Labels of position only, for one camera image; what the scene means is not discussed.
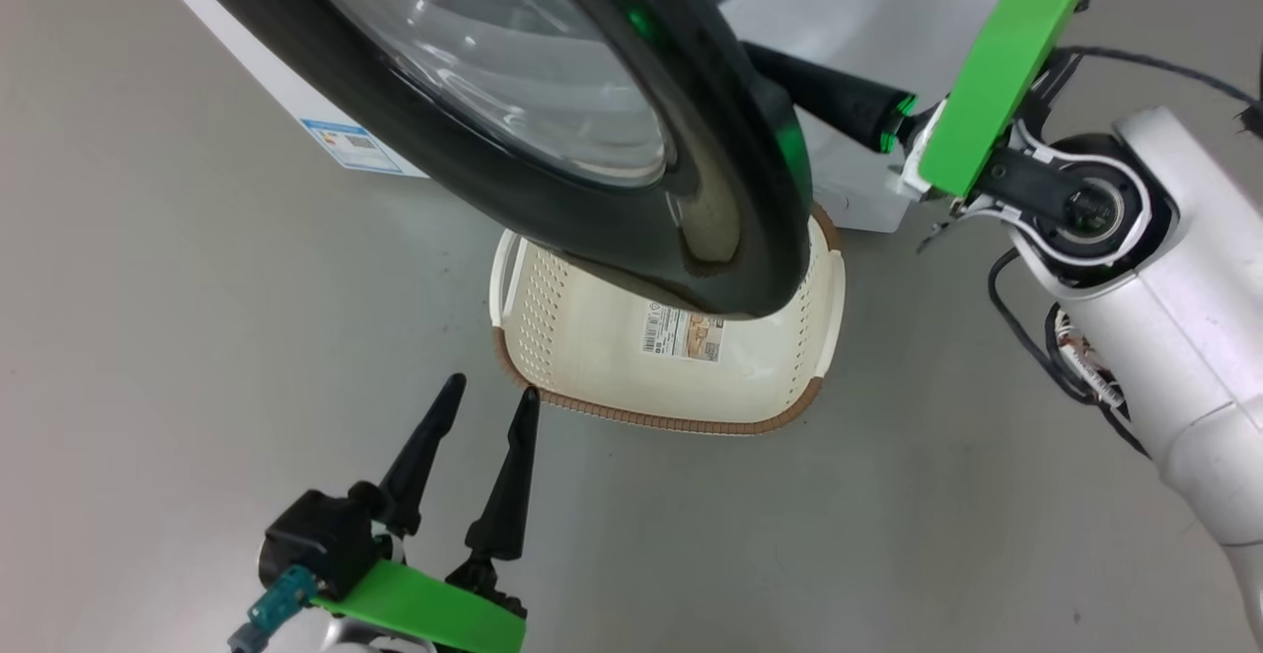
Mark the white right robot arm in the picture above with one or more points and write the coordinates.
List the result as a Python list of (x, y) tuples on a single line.
[(1184, 318)]

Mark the cream perforated laundry basket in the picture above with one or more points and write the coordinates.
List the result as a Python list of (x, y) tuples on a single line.
[(592, 357)]

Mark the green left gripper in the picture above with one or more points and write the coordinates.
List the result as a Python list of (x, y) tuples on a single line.
[(424, 609)]

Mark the teal left camera connector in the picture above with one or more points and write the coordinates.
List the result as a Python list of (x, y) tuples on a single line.
[(276, 602)]

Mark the paper label sticker in basket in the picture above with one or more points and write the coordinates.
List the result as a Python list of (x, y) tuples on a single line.
[(683, 331)]

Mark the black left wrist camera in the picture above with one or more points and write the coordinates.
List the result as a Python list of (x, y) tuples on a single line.
[(316, 540)]

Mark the blue energy label sticker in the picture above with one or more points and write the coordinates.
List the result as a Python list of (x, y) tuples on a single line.
[(352, 147)]

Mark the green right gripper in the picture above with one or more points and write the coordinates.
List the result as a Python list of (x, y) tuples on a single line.
[(1006, 71)]

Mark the black round glass washer door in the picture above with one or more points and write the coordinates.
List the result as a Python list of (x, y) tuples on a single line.
[(474, 170)]

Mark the white front-load washing machine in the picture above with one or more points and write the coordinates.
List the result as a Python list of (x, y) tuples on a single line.
[(868, 27)]

